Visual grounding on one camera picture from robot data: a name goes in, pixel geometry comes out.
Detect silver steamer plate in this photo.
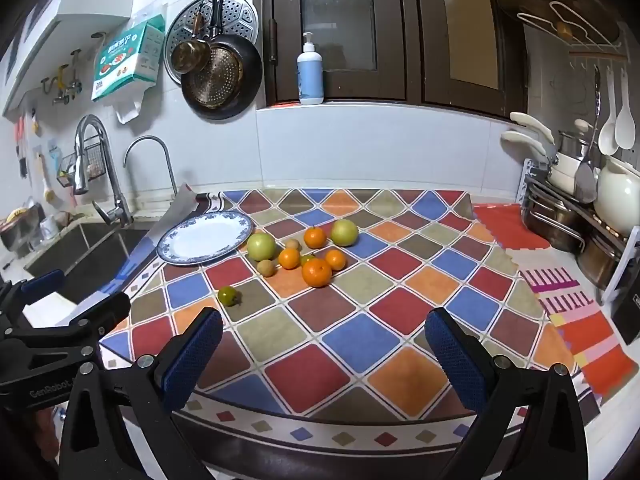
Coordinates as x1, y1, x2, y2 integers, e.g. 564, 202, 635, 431
164, 0, 260, 86

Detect pink striped mat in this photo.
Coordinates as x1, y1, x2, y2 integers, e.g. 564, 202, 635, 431
519, 266, 637, 407

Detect white enamel pot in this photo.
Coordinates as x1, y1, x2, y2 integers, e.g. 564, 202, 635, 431
547, 130, 597, 194

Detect white plastic bag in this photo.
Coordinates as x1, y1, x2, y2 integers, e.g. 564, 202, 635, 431
114, 79, 157, 124

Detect metal spatula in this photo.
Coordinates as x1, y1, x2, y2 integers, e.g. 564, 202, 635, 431
573, 65, 602, 205

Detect white rice paddle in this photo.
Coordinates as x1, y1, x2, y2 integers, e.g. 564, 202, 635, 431
598, 67, 621, 156
614, 67, 637, 151

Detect stainless steel pot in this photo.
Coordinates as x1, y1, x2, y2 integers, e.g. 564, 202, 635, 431
522, 180, 592, 254
577, 229, 640, 292

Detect steel kitchen sink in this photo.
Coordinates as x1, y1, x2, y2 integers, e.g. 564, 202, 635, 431
22, 220, 152, 307

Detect small brass pot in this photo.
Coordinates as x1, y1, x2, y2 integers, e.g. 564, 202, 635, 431
170, 2, 212, 75

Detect white knife handle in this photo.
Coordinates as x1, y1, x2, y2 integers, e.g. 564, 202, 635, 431
501, 130, 549, 159
509, 111, 554, 144

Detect blue white pump bottle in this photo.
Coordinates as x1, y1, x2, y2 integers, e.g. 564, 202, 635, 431
296, 32, 325, 106

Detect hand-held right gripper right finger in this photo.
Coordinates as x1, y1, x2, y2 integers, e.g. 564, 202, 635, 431
424, 308, 589, 480

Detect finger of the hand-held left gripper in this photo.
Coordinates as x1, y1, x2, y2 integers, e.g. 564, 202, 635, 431
0, 269, 66, 330
0, 291, 132, 362

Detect red foam mat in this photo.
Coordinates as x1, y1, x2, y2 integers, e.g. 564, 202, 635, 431
472, 203, 552, 252

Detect green apple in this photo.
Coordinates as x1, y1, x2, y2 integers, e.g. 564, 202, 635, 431
330, 219, 359, 247
247, 233, 277, 262

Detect yellow handled brush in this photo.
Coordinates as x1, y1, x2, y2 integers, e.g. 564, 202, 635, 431
34, 152, 57, 207

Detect dark box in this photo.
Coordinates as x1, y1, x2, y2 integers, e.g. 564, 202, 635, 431
611, 279, 640, 347

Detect chrome gooseneck faucet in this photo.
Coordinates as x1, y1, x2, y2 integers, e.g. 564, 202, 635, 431
123, 135, 179, 202

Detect chrome pull-down faucet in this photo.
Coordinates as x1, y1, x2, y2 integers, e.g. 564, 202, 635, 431
73, 114, 134, 227

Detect dark brown window frame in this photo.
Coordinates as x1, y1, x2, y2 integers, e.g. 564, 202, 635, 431
252, 0, 529, 122

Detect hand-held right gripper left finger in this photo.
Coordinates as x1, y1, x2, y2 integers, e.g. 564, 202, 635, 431
60, 306, 224, 480

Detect black wire basket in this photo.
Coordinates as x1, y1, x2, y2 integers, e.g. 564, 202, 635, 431
56, 142, 99, 189

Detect brass wall taps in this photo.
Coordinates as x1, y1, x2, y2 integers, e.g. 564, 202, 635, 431
39, 49, 84, 107

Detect large orange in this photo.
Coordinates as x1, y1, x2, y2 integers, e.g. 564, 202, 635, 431
301, 258, 333, 289

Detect colourful checkered tablecloth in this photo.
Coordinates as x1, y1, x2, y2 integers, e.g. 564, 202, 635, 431
97, 188, 603, 462

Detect white ceramic pot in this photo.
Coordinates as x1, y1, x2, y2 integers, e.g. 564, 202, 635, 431
594, 154, 640, 229

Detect green white tissue pack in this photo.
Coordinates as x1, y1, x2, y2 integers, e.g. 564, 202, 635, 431
91, 14, 166, 103

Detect brass colander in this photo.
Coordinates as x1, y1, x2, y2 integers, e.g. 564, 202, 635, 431
182, 45, 247, 109

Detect blue rimmed white plate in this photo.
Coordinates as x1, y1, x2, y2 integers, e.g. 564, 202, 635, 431
156, 211, 255, 266

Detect black frying pan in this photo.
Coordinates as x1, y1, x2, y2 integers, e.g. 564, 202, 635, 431
180, 0, 264, 121

